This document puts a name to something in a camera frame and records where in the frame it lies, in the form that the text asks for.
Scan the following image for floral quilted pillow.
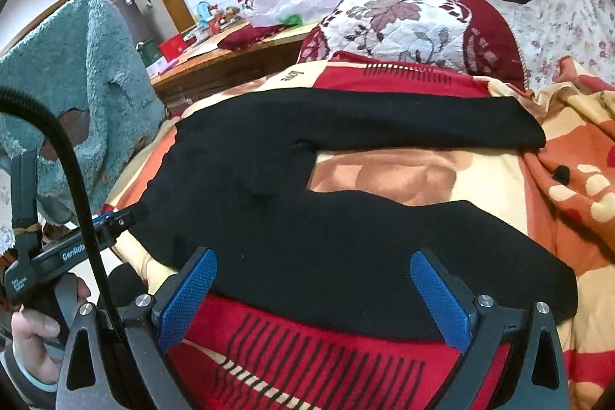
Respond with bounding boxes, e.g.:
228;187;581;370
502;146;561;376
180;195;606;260
298;0;527;91

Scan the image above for floral bed sheet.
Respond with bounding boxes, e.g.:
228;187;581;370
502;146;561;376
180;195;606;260
490;0;614;93

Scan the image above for black pants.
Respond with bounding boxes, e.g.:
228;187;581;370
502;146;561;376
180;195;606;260
131;87;577;340

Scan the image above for black flexible cable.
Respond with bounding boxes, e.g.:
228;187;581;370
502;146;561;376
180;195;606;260
0;85;128;346

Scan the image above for wooden desk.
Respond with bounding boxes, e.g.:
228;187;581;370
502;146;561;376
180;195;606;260
151;23;316;106

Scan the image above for teal fluffy coat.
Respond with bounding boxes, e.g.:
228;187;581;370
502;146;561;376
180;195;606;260
1;0;166;212

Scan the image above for person's left hand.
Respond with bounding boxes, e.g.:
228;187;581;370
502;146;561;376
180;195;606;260
9;274;93;386

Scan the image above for person's left forearm sleeve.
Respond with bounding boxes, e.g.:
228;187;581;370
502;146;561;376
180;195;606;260
1;344;57;410

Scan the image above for dark red cloth on desk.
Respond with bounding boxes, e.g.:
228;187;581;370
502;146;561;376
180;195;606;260
218;24;286;52

